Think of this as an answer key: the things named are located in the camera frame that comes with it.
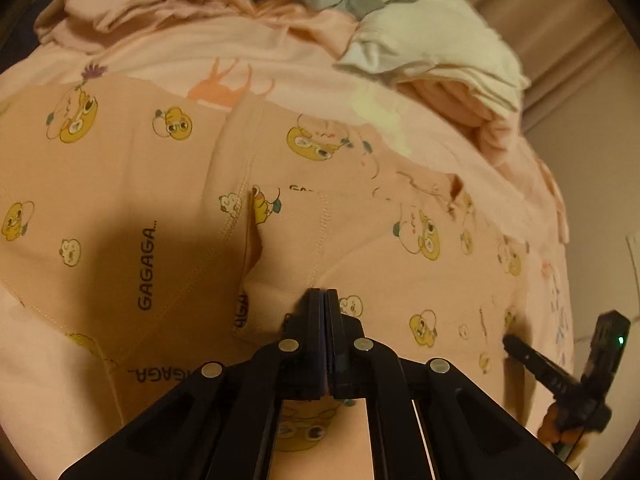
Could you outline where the person's right hand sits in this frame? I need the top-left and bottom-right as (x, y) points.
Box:
(538, 402), (576, 445)

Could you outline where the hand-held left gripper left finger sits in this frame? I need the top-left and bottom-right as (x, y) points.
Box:
(57, 287), (329, 480)

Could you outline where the pink animal print bedsheet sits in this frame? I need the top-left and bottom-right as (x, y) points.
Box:
(0, 10), (577, 480)

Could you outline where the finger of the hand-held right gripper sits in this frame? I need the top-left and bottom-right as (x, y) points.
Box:
(502, 334), (585, 408)

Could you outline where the beige curtain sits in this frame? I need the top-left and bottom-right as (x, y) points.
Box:
(462, 0), (637, 128)

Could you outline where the peach cloth under cream cloth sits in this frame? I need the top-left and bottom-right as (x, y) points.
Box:
(400, 76), (527, 167)

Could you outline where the peach duck print garment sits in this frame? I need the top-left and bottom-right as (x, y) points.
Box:
(0, 77), (532, 480)

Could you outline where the pink crumpled cloth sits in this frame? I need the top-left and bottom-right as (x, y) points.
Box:
(34, 0), (353, 63)

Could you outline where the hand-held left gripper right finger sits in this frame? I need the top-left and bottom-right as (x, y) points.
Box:
(326, 289), (582, 480)

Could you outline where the cream folded cloth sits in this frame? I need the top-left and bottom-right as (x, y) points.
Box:
(334, 0), (532, 115)

